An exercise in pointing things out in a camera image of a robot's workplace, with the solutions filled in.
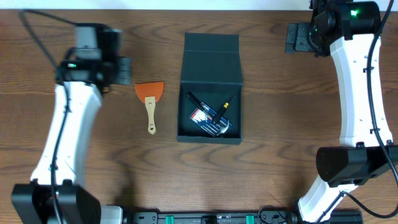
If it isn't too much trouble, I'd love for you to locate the orange scraper wooden handle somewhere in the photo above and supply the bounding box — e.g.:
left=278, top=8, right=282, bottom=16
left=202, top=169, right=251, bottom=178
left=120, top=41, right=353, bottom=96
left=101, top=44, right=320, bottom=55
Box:
left=134, top=82, right=164, bottom=134

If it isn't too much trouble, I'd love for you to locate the black handled claw hammer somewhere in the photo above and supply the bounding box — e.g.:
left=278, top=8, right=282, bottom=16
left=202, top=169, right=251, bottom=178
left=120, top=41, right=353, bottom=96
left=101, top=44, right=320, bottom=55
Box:
left=185, top=91, right=231, bottom=138

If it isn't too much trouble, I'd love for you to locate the precision screwdriver set case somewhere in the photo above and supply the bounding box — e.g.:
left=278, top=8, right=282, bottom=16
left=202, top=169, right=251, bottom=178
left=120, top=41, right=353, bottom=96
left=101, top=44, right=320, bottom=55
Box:
left=190, top=102, right=233, bottom=138

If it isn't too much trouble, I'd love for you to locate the black yellow screwdriver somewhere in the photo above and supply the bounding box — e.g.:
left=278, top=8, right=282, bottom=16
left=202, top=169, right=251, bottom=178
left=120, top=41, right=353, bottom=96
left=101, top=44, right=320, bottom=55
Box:
left=211, top=96, right=233, bottom=124

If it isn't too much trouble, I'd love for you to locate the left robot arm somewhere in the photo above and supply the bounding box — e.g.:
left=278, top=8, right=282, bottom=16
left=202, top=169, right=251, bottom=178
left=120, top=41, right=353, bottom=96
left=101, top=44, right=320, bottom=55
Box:
left=11, top=57, right=131, bottom=223

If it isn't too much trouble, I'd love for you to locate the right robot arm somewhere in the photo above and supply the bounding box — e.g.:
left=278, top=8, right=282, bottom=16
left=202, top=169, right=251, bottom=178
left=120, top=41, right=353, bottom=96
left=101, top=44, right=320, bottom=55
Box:
left=285, top=0, right=397, bottom=223

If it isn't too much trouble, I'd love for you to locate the dark green open box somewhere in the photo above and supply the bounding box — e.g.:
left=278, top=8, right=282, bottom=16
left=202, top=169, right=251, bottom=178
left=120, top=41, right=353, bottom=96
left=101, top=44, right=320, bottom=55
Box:
left=177, top=33, right=243, bottom=145

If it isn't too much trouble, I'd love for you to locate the left black cable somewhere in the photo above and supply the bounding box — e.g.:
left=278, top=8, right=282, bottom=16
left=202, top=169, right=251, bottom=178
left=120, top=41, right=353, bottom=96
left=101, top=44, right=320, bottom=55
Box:
left=17, top=9, right=81, bottom=224

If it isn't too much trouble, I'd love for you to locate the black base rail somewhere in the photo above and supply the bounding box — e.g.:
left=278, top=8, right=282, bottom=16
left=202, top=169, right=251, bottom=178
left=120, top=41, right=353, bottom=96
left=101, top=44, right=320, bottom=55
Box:
left=99, top=205, right=364, bottom=224

